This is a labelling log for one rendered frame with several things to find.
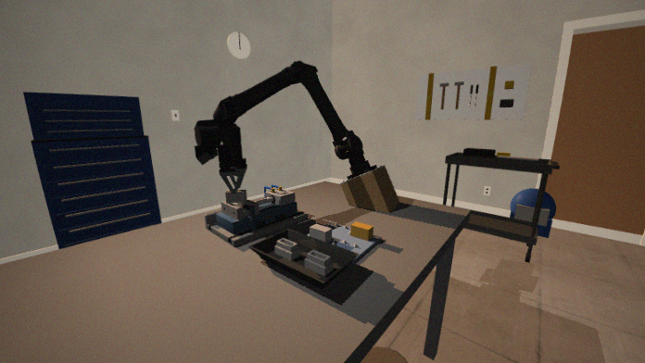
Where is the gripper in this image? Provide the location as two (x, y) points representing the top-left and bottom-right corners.
(219, 144), (247, 194)

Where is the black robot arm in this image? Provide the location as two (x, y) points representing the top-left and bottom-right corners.
(195, 61), (377, 180)

